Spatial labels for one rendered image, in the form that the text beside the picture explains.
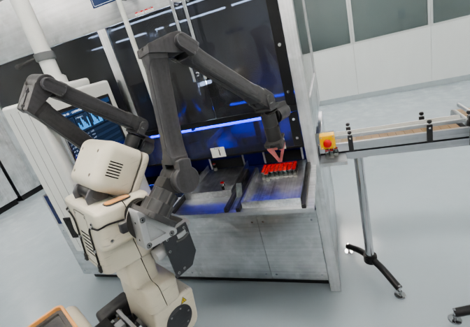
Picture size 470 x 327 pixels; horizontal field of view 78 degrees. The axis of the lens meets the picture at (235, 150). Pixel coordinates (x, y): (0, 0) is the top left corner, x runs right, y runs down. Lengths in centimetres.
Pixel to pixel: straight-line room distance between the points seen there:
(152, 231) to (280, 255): 124
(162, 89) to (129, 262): 54
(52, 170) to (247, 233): 112
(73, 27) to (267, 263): 179
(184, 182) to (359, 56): 548
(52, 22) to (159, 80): 126
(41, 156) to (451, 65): 611
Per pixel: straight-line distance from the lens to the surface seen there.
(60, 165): 147
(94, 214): 88
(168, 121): 83
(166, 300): 112
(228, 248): 202
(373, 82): 619
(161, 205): 81
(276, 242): 189
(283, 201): 126
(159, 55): 84
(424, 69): 633
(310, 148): 154
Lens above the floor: 155
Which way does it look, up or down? 19 degrees down
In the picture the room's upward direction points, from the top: 15 degrees counter-clockwise
